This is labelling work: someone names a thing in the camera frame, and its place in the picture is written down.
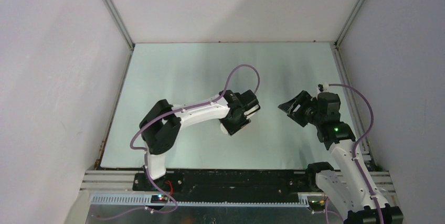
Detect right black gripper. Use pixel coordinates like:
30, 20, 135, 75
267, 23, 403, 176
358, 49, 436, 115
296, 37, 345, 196
278, 90, 323, 127

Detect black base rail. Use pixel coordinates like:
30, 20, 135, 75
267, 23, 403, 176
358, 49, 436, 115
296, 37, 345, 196
132, 169, 321, 204

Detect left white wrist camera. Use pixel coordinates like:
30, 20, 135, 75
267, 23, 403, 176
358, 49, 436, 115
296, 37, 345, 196
244, 104, 261, 119

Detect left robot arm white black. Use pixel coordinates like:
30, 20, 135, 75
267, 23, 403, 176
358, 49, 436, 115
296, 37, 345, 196
139, 90, 261, 191

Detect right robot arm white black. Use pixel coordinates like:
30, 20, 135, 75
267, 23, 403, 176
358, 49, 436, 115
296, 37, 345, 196
278, 91, 404, 223

